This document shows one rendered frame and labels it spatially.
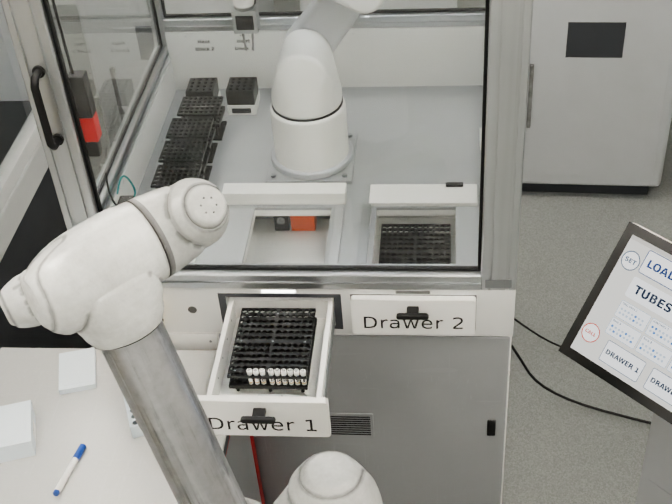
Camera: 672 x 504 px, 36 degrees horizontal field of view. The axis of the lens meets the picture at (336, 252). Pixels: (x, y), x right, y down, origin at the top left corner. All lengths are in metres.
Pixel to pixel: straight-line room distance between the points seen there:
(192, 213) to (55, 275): 0.21
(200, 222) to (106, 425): 1.05
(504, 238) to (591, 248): 1.75
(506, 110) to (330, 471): 0.80
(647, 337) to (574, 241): 1.92
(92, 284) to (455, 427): 1.46
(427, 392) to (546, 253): 1.46
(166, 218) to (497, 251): 1.00
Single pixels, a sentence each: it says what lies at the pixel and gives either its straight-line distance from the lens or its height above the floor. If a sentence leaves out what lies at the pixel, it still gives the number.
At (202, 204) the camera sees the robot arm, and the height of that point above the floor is 1.66.
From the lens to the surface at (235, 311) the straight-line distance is 2.54.
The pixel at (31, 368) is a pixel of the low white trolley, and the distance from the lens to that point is 2.68.
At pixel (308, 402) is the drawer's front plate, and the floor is 0.93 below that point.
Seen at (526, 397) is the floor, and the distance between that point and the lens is 3.47.
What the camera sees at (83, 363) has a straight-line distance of 2.62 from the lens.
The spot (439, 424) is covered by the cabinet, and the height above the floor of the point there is 0.48.
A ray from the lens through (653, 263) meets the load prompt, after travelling 2.20.
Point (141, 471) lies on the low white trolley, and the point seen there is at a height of 0.76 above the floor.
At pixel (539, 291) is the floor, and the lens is 3.84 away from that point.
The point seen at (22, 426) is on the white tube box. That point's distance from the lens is 2.47.
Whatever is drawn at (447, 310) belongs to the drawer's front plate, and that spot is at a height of 0.90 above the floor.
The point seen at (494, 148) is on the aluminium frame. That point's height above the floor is 1.33.
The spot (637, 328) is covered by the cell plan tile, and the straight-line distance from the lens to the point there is 2.20.
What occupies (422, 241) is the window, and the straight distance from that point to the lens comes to 2.35.
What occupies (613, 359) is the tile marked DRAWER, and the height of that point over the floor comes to 1.00.
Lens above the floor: 2.56
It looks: 40 degrees down
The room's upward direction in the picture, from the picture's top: 5 degrees counter-clockwise
